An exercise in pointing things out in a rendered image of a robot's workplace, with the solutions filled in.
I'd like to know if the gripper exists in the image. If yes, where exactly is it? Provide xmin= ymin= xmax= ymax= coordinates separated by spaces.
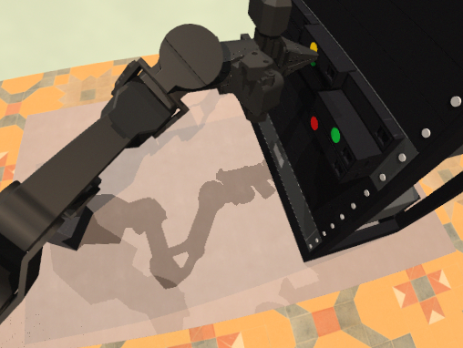
xmin=210 ymin=0 xmax=319 ymax=123

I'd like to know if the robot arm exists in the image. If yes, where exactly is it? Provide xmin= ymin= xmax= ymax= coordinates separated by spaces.
xmin=0 ymin=24 xmax=284 ymax=324

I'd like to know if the black server rack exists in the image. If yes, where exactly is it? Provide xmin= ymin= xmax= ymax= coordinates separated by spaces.
xmin=251 ymin=0 xmax=463 ymax=262

